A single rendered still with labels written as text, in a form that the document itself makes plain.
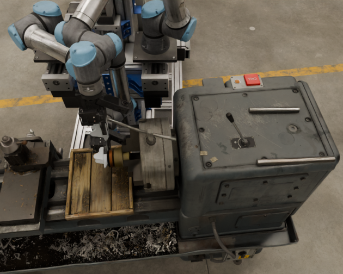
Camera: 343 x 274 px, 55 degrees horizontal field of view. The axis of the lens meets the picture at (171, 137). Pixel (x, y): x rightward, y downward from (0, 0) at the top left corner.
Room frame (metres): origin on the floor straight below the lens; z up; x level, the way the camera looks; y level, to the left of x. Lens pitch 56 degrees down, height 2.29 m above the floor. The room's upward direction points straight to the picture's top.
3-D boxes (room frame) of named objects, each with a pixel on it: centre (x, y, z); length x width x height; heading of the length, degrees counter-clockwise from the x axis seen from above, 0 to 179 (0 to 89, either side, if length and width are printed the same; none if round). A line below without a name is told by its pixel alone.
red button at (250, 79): (1.00, -0.35, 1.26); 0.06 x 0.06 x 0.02; 6
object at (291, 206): (0.79, -0.32, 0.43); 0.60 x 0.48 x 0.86; 96
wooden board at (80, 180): (0.70, 0.34, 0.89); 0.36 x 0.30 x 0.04; 6
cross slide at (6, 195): (0.69, 0.68, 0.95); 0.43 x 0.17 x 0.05; 6
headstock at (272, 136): (0.79, -0.32, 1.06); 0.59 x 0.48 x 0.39; 96
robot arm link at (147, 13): (1.34, 0.08, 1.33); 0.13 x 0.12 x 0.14; 62
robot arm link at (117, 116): (0.98, 0.31, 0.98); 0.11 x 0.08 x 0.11; 142
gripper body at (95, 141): (0.81, 0.31, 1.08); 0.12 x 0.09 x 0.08; 5
